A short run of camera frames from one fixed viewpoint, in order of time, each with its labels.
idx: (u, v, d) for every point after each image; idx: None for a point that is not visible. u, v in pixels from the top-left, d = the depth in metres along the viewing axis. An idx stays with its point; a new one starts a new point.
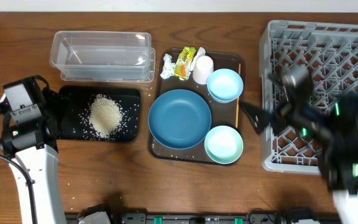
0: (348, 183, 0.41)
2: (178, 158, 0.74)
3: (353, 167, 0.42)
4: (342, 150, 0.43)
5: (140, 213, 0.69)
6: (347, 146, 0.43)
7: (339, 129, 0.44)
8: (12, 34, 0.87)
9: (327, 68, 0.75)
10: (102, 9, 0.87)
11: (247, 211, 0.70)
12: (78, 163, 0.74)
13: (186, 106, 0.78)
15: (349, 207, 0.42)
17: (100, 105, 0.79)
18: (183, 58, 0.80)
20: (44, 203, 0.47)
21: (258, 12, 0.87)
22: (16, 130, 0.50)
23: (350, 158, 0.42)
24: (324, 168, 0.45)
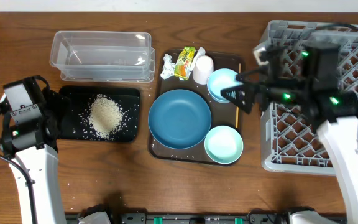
0: (329, 112, 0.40)
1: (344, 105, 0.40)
2: (178, 158, 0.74)
3: (331, 99, 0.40)
4: (317, 89, 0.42)
5: (140, 213, 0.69)
6: (321, 84, 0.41)
7: (310, 73, 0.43)
8: (12, 34, 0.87)
9: None
10: (102, 9, 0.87)
11: (247, 212, 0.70)
12: (78, 163, 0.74)
13: (186, 106, 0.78)
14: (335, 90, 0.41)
15: (332, 134, 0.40)
17: (100, 105, 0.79)
18: (183, 58, 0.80)
20: (44, 203, 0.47)
21: (258, 12, 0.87)
22: (16, 130, 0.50)
23: (326, 92, 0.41)
24: (303, 107, 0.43)
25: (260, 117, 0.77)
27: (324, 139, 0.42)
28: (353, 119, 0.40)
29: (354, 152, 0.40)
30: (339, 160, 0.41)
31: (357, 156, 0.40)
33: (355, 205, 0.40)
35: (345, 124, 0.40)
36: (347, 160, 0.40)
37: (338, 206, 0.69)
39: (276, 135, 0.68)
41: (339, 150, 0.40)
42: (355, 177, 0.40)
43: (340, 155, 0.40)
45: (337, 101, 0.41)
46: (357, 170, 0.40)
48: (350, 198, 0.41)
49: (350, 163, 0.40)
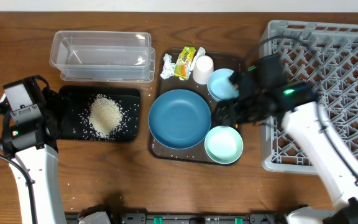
0: (286, 102, 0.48)
1: (295, 94, 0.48)
2: (178, 158, 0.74)
3: (285, 91, 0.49)
4: (269, 89, 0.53)
5: (140, 213, 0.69)
6: (271, 84, 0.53)
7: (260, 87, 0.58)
8: (12, 33, 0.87)
9: (327, 68, 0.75)
10: (102, 9, 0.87)
11: (247, 212, 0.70)
12: (78, 163, 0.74)
13: (186, 106, 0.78)
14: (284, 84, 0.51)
15: (298, 124, 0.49)
17: (100, 105, 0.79)
18: (183, 58, 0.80)
20: (44, 203, 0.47)
21: (258, 12, 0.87)
22: (16, 130, 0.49)
23: (280, 88, 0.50)
24: (266, 106, 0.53)
25: None
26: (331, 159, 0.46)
27: (292, 127, 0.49)
28: (311, 103, 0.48)
29: (319, 132, 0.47)
30: (309, 143, 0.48)
31: (321, 135, 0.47)
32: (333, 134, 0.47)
33: (334, 182, 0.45)
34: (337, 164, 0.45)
35: (306, 109, 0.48)
36: (315, 141, 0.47)
37: None
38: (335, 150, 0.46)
39: (276, 135, 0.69)
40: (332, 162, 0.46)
41: (309, 139, 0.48)
42: (327, 159, 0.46)
43: (308, 139, 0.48)
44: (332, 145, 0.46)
45: (291, 91, 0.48)
46: (328, 150, 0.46)
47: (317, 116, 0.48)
48: (328, 178, 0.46)
49: (318, 143, 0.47)
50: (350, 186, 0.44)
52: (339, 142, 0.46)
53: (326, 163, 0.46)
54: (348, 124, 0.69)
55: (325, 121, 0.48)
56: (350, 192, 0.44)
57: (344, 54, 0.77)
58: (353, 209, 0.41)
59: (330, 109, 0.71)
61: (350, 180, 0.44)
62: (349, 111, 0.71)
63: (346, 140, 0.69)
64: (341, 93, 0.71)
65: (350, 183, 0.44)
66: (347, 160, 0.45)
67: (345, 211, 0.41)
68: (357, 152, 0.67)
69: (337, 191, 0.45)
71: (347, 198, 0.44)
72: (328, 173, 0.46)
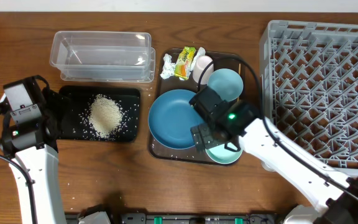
0: (233, 127, 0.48)
1: (240, 118, 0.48)
2: (178, 158, 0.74)
3: (229, 117, 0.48)
4: (216, 119, 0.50)
5: (140, 213, 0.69)
6: (215, 114, 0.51)
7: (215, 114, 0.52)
8: (12, 34, 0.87)
9: (327, 68, 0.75)
10: (102, 9, 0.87)
11: (247, 211, 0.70)
12: (78, 163, 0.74)
13: (186, 106, 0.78)
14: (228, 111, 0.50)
15: (250, 145, 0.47)
17: (100, 105, 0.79)
18: (183, 58, 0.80)
20: (44, 202, 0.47)
21: (258, 12, 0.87)
22: (16, 130, 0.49)
23: (224, 116, 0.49)
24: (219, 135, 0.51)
25: None
26: (294, 169, 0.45)
27: (248, 149, 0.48)
28: (258, 121, 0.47)
29: (273, 146, 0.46)
30: (269, 161, 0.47)
31: (277, 149, 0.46)
32: (288, 144, 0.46)
33: (306, 190, 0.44)
34: (301, 172, 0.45)
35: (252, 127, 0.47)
36: (272, 157, 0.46)
37: None
38: (296, 158, 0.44)
39: None
40: (296, 172, 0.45)
41: (265, 155, 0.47)
42: (290, 168, 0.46)
43: (266, 156, 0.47)
44: (289, 154, 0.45)
45: (234, 116, 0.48)
46: (288, 160, 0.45)
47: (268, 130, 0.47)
48: (300, 186, 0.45)
49: (275, 157, 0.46)
50: (322, 189, 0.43)
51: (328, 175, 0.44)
52: (296, 149, 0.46)
53: (291, 175, 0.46)
54: (348, 123, 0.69)
55: (276, 132, 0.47)
56: (324, 195, 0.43)
57: (344, 55, 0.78)
58: (332, 211, 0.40)
59: (330, 109, 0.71)
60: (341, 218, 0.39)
61: (319, 182, 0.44)
62: (350, 111, 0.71)
63: (346, 140, 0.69)
64: (341, 93, 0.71)
65: (320, 186, 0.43)
66: (309, 163, 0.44)
67: (325, 215, 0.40)
68: (357, 152, 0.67)
69: (313, 199, 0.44)
71: (325, 202, 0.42)
72: (298, 183, 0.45)
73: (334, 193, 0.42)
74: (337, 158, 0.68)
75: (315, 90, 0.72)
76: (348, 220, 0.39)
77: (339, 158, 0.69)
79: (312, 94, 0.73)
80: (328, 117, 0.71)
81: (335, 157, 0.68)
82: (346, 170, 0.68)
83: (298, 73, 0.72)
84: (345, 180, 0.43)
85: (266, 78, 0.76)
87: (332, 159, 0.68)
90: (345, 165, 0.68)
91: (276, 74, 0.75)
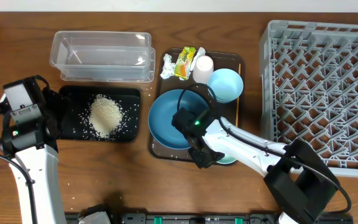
0: (197, 129, 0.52)
1: (204, 124, 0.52)
2: (178, 158, 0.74)
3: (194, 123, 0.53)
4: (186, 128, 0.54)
5: (140, 213, 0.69)
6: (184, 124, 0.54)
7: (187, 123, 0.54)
8: (12, 33, 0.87)
9: (327, 68, 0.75)
10: (102, 9, 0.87)
11: (247, 211, 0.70)
12: (78, 163, 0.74)
13: (185, 106, 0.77)
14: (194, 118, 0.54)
15: (212, 144, 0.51)
17: (100, 105, 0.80)
18: (183, 58, 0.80)
20: (44, 202, 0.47)
21: (258, 12, 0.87)
22: (16, 130, 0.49)
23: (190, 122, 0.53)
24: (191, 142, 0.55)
25: (260, 117, 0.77)
26: (242, 150, 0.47)
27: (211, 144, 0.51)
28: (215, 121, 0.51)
29: (226, 136, 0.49)
30: (226, 149, 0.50)
31: (230, 139, 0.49)
32: (238, 132, 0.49)
33: (253, 163, 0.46)
34: (245, 150, 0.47)
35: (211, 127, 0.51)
36: (227, 146, 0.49)
37: (338, 206, 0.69)
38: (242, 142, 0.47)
39: (276, 135, 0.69)
40: (243, 152, 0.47)
41: (225, 150, 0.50)
42: (241, 153, 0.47)
43: (223, 146, 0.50)
44: (238, 140, 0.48)
45: (197, 122, 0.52)
46: (237, 145, 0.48)
47: (221, 125, 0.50)
48: (250, 163, 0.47)
49: (230, 146, 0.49)
50: (263, 160, 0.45)
51: (267, 146, 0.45)
52: (247, 135, 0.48)
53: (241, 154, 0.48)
54: (348, 124, 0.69)
55: (228, 125, 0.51)
56: (265, 163, 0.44)
57: (344, 55, 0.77)
58: (272, 175, 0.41)
59: (330, 109, 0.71)
60: (281, 179, 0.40)
61: (260, 154, 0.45)
62: (350, 111, 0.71)
63: (346, 140, 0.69)
64: (341, 93, 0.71)
65: (261, 158, 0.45)
66: (252, 140, 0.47)
67: (266, 179, 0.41)
68: (357, 152, 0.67)
69: (259, 169, 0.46)
71: (266, 168, 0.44)
72: (247, 160, 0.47)
73: (273, 160, 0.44)
74: (337, 158, 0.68)
75: (315, 91, 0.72)
76: (287, 180, 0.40)
77: (339, 158, 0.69)
79: (312, 94, 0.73)
80: (328, 117, 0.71)
81: (335, 157, 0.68)
82: (346, 170, 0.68)
83: (298, 73, 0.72)
84: (282, 148, 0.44)
85: (266, 78, 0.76)
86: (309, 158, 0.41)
87: (332, 159, 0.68)
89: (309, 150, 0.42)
90: (345, 165, 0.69)
91: (276, 74, 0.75)
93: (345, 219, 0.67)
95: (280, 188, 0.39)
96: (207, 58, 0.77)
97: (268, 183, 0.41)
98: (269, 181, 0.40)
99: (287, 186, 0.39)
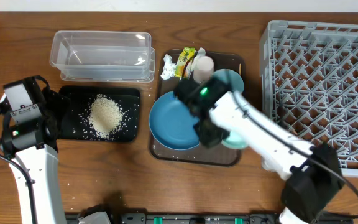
0: (205, 102, 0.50)
1: (211, 93, 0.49)
2: (179, 158, 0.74)
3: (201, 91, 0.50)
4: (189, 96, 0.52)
5: (140, 213, 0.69)
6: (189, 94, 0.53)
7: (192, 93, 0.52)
8: (11, 33, 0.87)
9: (327, 68, 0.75)
10: (102, 9, 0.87)
11: (247, 212, 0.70)
12: (78, 163, 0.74)
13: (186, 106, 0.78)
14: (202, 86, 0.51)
15: (221, 119, 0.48)
17: (100, 105, 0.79)
18: (183, 58, 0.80)
20: (44, 203, 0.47)
21: (258, 12, 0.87)
22: (16, 130, 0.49)
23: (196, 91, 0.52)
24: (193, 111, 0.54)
25: None
26: (261, 140, 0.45)
27: (220, 120, 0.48)
28: (227, 94, 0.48)
29: (242, 117, 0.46)
30: (239, 131, 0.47)
31: (246, 121, 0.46)
32: (255, 114, 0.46)
33: (273, 158, 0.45)
34: (266, 142, 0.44)
35: (222, 101, 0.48)
36: (242, 129, 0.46)
37: (338, 206, 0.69)
38: (263, 131, 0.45)
39: None
40: (264, 144, 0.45)
41: (235, 128, 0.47)
42: (258, 139, 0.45)
43: (235, 126, 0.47)
44: (255, 126, 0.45)
45: (205, 90, 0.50)
46: (255, 133, 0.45)
47: (237, 104, 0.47)
48: (268, 155, 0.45)
49: (245, 130, 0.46)
50: (288, 158, 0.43)
51: (293, 144, 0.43)
52: (266, 122, 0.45)
53: (256, 140, 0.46)
54: (348, 123, 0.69)
55: (245, 104, 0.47)
56: (288, 163, 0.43)
57: (344, 54, 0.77)
58: (296, 177, 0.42)
59: (330, 109, 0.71)
60: (304, 183, 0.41)
61: (283, 151, 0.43)
62: (350, 111, 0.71)
63: (346, 140, 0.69)
64: (341, 93, 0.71)
65: (285, 155, 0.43)
66: (275, 133, 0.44)
67: (289, 180, 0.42)
68: (357, 152, 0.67)
69: (279, 166, 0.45)
71: (289, 170, 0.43)
72: (265, 152, 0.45)
73: (297, 161, 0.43)
74: None
75: (315, 91, 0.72)
76: (309, 185, 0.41)
77: (339, 158, 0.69)
79: (312, 94, 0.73)
80: (328, 117, 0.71)
81: None
82: (345, 170, 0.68)
83: (298, 73, 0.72)
84: (308, 149, 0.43)
85: (266, 78, 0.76)
86: (331, 164, 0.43)
87: None
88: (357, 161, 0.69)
89: (332, 155, 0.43)
90: (345, 166, 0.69)
91: (276, 74, 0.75)
93: (345, 219, 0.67)
95: (301, 191, 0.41)
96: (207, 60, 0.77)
97: (290, 185, 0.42)
98: (292, 183, 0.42)
99: (307, 191, 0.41)
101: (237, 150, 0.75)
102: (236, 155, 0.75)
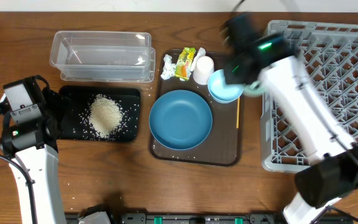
0: (261, 60, 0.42)
1: (271, 50, 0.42)
2: (179, 158, 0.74)
3: (261, 45, 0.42)
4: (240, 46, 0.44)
5: (140, 213, 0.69)
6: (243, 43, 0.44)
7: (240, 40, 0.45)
8: (12, 33, 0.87)
9: (327, 68, 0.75)
10: (102, 9, 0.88)
11: (247, 212, 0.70)
12: (78, 163, 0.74)
13: (187, 106, 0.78)
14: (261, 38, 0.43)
15: (271, 79, 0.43)
17: (100, 105, 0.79)
18: (183, 58, 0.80)
20: (44, 203, 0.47)
21: (258, 12, 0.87)
22: (16, 130, 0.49)
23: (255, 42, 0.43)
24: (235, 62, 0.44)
25: (260, 117, 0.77)
26: (308, 117, 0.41)
27: (270, 81, 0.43)
28: (288, 58, 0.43)
29: (296, 89, 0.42)
30: (282, 101, 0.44)
31: (299, 94, 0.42)
32: (310, 91, 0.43)
33: (311, 138, 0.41)
34: (311, 121, 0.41)
35: (281, 63, 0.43)
36: (288, 98, 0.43)
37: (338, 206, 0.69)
38: (314, 110, 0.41)
39: (276, 135, 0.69)
40: (308, 122, 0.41)
41: (282, 93, 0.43)
42: (305, 115, 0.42)
43: (282, 93, 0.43)
44: (307, 100, 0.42)
45: (268, 44, 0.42)
46: (302, 107, 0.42)
47: (294, 72, 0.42)
48: (304, 134, 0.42)
49: (294, 101, 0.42)
50: (328, 144, 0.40)
51: (337, 134, 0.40)
52: (318, 103, 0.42)
53: (300, 115, 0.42)
54: (348, 124, 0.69)
55: (303, 78, 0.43)
56: (324, 148, 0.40)
57: (344, 54, 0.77)
58: (326, 163, 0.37)
59: (330, 109, 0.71)
60: (333, 173, 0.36)
61: (325, 136, 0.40)
62: (350, 111, 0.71)
63: None
64: (341, 93, 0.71)
65: (326, 140, 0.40)
66: (323, 117, 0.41)
67: (321, 165, 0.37)
68: None
69: (311, 147, 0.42)
71: (322, 155, 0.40)
72: (305, 128, 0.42)
73: (334, 151, 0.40)
74: None
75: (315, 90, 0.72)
76: (337, 175, 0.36)
77: None
79: None
80: None
81: None
82: None
83: None
84: (350, 144, 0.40)
85: None
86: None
87: None
88: None
89: None
90: None
91: None
93: (345, 219, 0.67)
95: (327, 180, 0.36)
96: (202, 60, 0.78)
97: (319, 168, 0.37)
98: (322, 168, 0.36)
99: (333, 181, 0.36)
101: (237, 150, 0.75)
102: (236, 155, 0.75)
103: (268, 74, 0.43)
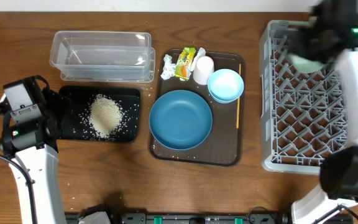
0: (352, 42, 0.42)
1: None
2: (179, 158, 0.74)
3: (355, 29, 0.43)
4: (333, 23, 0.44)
5: (140, 213, 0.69)
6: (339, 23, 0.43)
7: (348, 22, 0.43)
8: (11, 33, 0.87)
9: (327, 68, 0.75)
10: (102, 9, 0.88)
11: (247, 212, 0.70)
12: (78, 163, 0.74)
13: (187, 106, 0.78)
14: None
15: (350, 60, 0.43)
17: (100, 105, 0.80)
18: (183, 58, 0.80)
20: (44, 203, 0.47)
21: (258, 12, 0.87)
22: (16, 130, 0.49)
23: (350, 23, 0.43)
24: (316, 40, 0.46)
25: (260, 117, 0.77)
26: None
27: (348, 61, 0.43)
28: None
29: None
30: (350, 83, 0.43)
31: None
32: None
33: None
34: None
35: None
36: (357, 83, 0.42)
37: None
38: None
39: (276, 135, 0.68)
40: None
41: (353, 76, 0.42)
42: None
43: (355, 78, 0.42)
44: None
45: None
46: None
47: None
48: (355, 117, 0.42)
49: None
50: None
51: None
52: None
53: None
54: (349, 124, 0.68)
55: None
56: None
57: None
58: None
59: (330, 109, 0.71)
60: None
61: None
62: None
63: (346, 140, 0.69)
64: (341, 93, 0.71)
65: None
66: None
67: (356, 148, 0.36)
68: None
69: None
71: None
72: None
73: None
74: None
75: (315, 90, 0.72)
76: None
77: None
79: (312, 94, 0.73)
80: (328, 117, 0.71)
81: None
82: None
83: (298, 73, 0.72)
84: None
85: (266, 78, 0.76)
86: None
87: None
88: None
89: None
90: None
91: (276, 74, 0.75)
93: (345, 219, 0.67)
95: (355, 163, 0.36)
96: (202, 59, 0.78)
97: (352, 151, 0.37)
98: (355, 152, 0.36)
99: None
101: (237, 150, 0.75)
102: (235, 155, 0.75)
103: (350, 56, 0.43)
